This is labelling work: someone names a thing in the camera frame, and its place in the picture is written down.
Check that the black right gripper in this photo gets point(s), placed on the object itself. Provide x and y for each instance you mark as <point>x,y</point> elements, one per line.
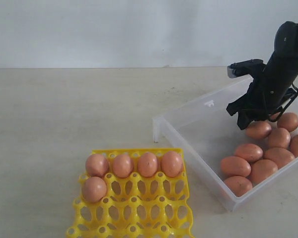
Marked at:
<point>264,97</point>

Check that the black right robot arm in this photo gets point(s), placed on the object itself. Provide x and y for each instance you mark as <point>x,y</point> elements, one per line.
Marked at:
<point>285,54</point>

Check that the clear plastic bin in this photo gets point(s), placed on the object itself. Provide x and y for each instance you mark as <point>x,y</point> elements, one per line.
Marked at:
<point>207,133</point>

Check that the brown egg front bottom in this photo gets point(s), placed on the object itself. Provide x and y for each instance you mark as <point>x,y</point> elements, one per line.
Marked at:
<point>238,185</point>

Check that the yellow plastic egg tray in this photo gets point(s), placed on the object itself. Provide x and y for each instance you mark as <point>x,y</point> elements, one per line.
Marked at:
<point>136,207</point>

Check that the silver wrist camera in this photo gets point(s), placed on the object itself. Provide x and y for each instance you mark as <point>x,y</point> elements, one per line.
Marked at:
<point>248,67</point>

